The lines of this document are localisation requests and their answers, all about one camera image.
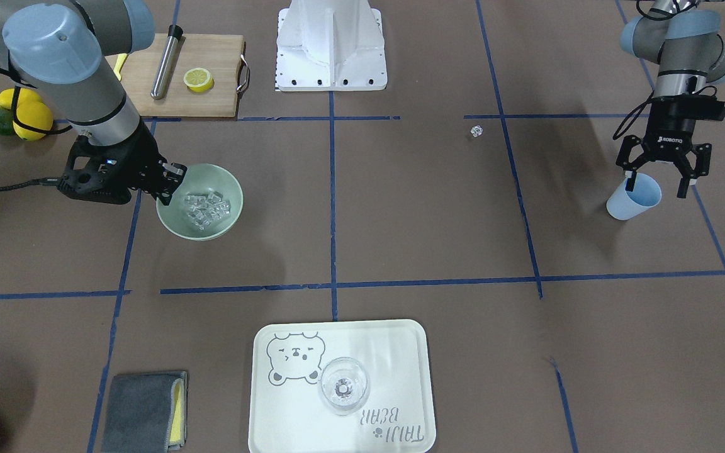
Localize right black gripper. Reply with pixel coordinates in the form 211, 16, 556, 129
58, 121, 188, 206

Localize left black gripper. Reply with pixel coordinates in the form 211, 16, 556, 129
614, 94, 725, 199

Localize green bowl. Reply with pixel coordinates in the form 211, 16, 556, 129
156, 164, 244, 241

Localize light blue cup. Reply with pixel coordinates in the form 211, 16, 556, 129
606, 173, 662, 221

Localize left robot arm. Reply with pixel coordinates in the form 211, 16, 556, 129
613, 1, 725, 198

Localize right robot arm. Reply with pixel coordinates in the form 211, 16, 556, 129
0, 1, 186, 206

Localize stray ice cube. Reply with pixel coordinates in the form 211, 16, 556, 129
469, 125, 484, 138

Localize steel muddler black cap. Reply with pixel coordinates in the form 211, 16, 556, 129
150, 24, 183, 100

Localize half lemon slice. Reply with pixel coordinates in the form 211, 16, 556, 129
183, 68, 214, 94

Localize wooden cutting board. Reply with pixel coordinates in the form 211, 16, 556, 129
104, 33, 246, 118

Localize yellow plastic knife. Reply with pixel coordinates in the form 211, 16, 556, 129
113, 53, 128, 81

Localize yellow lemon front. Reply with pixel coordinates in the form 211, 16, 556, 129
13, 101, 54, 142

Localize yellow lemon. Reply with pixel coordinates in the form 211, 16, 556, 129
0, 88, 43, 111
13, 101, 54, 142

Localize yellow lemon back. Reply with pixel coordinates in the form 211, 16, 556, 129
0, 88, 43, 111

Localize grey yellow cloth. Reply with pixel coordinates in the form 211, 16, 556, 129
101, 371, 189, 452

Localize white bear tray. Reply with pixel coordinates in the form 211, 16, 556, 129
248, 319, 437, 452

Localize wine glass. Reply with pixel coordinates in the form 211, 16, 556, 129
319, 357, 371, 417

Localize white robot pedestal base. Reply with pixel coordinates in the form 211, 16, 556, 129
274, 1, 388, 92

